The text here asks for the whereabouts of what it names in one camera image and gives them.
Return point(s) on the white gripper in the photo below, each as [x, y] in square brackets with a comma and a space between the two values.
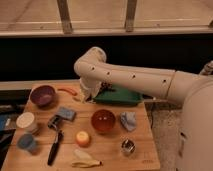
[90, 89]

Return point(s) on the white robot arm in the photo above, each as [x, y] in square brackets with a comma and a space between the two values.
[193, 92]

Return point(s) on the green plastic tray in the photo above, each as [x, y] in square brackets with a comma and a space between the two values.
[119, 96]

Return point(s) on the dark grape bunch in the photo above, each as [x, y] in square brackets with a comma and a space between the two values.
[106, 87]

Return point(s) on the blue sponge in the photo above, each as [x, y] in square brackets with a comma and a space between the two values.
[65, 113]

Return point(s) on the orange red bowl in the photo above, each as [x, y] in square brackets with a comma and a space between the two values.
[103, 121]

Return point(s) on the purple bowl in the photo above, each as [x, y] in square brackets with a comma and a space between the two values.
[42, 95]

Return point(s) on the blue grey crumpled cloth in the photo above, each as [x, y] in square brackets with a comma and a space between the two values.
[128, 120]

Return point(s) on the orange yellow ball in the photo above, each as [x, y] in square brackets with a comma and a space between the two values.
[82, 138]

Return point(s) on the wooden cutting board table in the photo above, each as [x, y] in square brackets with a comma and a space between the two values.
[103, 147]

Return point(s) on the shiny metal cup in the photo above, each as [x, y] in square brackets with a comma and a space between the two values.
[127, 147]

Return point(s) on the white cup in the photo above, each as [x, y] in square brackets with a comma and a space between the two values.
[27, 122]

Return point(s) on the yellow banana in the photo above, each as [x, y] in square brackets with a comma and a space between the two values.
[84, 160]

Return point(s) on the blue cup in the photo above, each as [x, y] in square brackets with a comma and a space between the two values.
[27, 142]

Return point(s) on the black handled peeler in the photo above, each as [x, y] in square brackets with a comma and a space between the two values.
[54, 148]

